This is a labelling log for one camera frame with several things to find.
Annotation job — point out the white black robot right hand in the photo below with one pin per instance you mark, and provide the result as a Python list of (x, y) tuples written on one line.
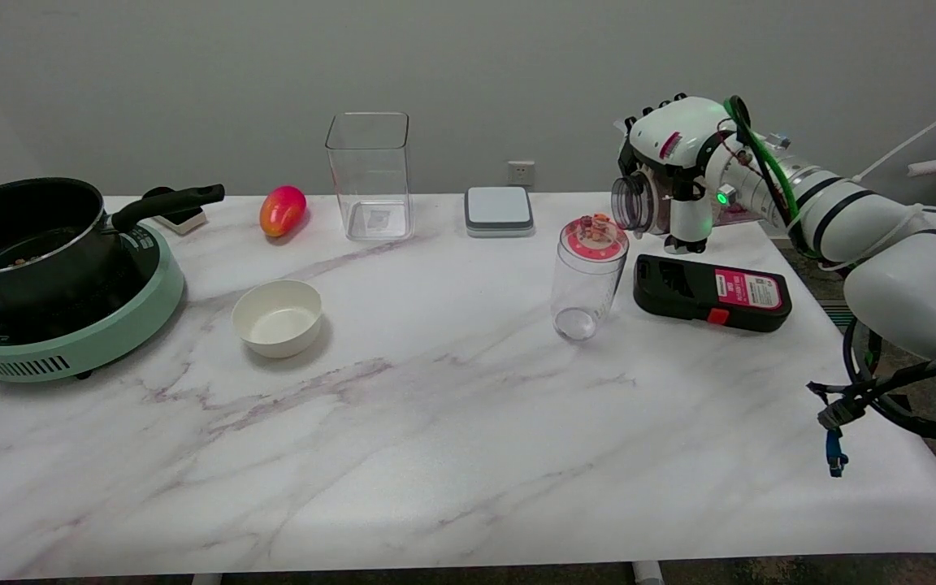
[(679, 134)]

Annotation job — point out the clear jar with dark rim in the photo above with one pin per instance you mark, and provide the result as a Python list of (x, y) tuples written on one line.
[(637, 203)]

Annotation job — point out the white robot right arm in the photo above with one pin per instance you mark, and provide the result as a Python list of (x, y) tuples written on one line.
[(907, 276)]

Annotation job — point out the clear cup with red funnel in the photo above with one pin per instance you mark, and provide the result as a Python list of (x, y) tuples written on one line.
[(588, 280)]

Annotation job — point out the black device with red label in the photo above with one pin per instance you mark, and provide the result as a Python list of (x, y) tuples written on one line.
[(679, 288)]

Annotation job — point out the grey white square lid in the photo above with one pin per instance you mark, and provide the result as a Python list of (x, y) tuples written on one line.
[(499, 210)]

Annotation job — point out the floor vent grille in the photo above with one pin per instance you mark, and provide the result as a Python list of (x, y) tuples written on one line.
[(834, 313)]

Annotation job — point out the clear square plastic container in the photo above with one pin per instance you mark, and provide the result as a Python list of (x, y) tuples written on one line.
[(369, 187)]

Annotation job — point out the red yellow mango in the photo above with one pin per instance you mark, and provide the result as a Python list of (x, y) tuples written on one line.
[(281, 211)]

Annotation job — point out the white bowl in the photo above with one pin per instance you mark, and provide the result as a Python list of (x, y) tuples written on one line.
[(277, 321)]

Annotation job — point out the mint green induction cooker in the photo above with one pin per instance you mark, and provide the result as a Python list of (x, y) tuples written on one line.
[(102, 333)]

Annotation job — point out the white wall socket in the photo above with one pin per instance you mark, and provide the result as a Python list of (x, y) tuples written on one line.
[(521, 173)]

